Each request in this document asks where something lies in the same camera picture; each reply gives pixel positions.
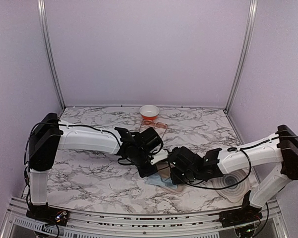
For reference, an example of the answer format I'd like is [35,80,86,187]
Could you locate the orange white bowl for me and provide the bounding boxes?
[139,105,160,120]

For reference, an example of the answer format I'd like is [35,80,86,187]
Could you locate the left aluminium frame post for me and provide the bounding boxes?
[37,0,66,111]

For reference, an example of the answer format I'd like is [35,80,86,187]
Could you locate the pink transparent sunglasses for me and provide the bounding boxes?
[139,119,168,139]

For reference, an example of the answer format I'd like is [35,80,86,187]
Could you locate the pink soft glasses case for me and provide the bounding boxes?
[156,162,184,193]

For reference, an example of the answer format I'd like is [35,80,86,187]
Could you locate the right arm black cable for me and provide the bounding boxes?
[186,133,298,190]

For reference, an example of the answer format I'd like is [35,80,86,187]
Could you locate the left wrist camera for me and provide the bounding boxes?
[150,149,169,165]

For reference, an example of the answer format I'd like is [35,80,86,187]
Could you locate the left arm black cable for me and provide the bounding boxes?
[23,120,164,206]

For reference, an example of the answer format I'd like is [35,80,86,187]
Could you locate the grey swirl ceramic plate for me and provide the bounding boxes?
[212,170,250,203]

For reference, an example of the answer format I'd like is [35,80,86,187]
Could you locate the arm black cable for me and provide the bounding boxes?
[23,120,164,206]
[186,133,298,190]

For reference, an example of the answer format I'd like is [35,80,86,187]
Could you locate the front aluminium rail base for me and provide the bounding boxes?
[0,197,289,238]

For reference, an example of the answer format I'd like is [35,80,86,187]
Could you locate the right aluminium frame post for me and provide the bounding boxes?
[224,0,258,114]

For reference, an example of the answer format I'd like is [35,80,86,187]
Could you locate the aluminium frame post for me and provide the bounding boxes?
[37,0,66,111]
[224,0,258,114]

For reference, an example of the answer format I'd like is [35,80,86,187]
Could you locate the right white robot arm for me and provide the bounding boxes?
[167,124,298,228]

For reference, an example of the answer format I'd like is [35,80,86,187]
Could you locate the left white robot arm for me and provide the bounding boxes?
[24,113,168,226]

